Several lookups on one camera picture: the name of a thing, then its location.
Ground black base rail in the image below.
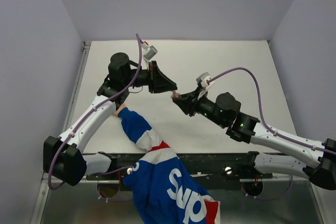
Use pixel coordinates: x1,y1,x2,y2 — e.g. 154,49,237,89
86,152,272,190

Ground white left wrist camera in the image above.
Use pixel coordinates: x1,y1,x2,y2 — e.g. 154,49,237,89
142,41,157,62

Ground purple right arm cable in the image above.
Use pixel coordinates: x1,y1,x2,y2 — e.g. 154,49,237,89
207,67,336,154

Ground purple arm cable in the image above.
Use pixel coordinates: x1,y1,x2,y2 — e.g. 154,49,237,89
47,34,148,191
207,67,336,154

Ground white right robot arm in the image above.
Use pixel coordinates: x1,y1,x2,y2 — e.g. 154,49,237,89
171,89,335,190

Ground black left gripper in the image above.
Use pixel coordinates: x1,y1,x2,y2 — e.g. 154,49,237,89
123,60,177,93

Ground mannequin hand painted nails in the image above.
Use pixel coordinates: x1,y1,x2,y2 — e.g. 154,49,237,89
113,104,126,117

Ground glitter nail polish bottle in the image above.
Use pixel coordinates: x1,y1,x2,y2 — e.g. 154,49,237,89
171,91,181,100

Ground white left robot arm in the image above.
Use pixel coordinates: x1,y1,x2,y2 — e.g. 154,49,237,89
43,52,177,190

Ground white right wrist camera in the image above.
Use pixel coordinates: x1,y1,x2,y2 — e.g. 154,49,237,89
196,72,214,100

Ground blue white red sleeve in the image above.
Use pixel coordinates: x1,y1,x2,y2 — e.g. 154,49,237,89
118,107,221,223

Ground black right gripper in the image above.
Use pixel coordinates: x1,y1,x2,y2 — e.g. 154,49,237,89
173,86,226,127

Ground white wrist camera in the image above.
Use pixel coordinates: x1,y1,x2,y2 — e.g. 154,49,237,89
196,72,214,100
142,41,157,62

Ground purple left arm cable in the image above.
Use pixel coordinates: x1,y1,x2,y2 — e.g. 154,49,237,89
47,34,148,191

